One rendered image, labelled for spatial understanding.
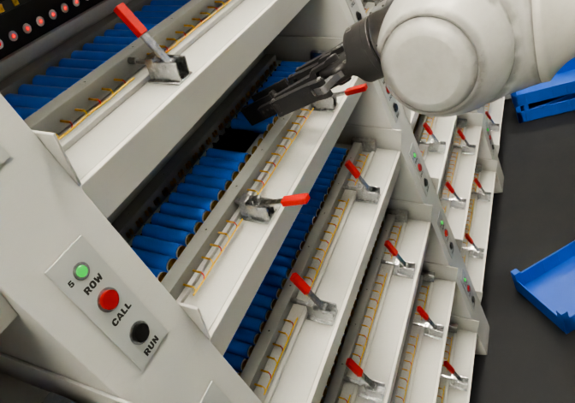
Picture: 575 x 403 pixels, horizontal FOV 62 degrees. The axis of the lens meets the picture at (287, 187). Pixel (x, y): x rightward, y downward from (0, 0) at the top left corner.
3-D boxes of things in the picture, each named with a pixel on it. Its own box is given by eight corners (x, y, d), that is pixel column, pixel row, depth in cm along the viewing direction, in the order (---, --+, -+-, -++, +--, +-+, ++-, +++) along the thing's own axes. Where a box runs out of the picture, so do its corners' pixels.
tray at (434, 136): (465, 87, 159) (469, 48, 150) (435, 208, 117) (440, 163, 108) (402, 83, 166) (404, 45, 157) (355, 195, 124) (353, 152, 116)
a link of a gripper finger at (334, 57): (352, 76, 63) (351, 80, 62) (285, 113, 68) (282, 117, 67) (336, 50, 61) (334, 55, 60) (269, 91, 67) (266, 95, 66)
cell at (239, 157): (213, 155, 72) (251, 161, 70) (207, 162, 71) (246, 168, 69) (210, 145, 71) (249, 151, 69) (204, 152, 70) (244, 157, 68)
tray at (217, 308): (365, 85, 92) (364, 38, 86) (219, 364, 51) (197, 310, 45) (270, 79, 99) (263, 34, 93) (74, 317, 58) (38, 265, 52)
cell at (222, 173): (200, 171, 69) (240, 178, 67) (193, 180, 68) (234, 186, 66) (197, 162, 68) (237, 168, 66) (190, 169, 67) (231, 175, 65)
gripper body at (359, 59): (378, 2, 60) (321, 35, 66) (359, 30, 54) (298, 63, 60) (406, 52, 63) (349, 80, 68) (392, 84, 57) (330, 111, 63)
